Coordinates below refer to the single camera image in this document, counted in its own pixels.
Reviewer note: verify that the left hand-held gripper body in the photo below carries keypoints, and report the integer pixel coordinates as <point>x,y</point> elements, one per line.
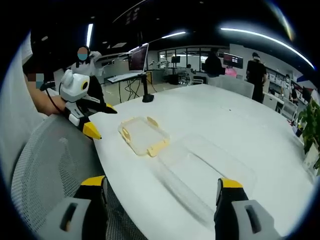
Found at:
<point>72,87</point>

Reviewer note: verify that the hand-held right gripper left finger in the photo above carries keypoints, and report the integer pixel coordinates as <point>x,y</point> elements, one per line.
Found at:
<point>75,220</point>

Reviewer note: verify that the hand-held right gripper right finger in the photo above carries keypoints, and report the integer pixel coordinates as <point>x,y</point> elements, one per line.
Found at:
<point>240,220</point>

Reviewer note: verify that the clear plastic container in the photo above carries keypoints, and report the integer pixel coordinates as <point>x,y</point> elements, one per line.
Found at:
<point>207,175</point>

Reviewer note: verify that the plastic lid with yellow buckles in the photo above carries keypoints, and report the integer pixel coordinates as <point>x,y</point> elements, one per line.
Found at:
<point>145,136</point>

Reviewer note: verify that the grey mesh office chair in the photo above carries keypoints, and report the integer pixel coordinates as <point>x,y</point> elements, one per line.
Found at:
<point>57,160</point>

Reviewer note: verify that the black stand with base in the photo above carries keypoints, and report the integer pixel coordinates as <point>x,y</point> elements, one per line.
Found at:
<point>147,96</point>

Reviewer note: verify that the short ceiling light strip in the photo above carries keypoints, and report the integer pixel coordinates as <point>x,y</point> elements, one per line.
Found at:
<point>89,35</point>
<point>173,35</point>

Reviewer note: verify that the computer monitor on stand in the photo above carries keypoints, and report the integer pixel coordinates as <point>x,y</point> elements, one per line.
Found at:
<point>138,60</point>

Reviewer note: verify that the person's white shirt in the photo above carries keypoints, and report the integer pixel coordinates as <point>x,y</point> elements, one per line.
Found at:
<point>15,105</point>

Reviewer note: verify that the white plant pot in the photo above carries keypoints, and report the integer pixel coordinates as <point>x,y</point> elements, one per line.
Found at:
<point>311,157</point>

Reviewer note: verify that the green potted plant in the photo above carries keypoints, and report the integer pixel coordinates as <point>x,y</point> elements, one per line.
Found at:
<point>311,120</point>

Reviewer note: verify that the grey chair back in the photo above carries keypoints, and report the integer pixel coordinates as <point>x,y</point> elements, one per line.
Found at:
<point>235,86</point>

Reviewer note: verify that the long ceiling light strip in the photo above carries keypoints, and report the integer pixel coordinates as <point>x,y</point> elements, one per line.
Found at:
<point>270,40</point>

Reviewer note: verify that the wide dark wall screen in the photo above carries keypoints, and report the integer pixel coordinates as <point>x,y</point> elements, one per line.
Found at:
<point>233,61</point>

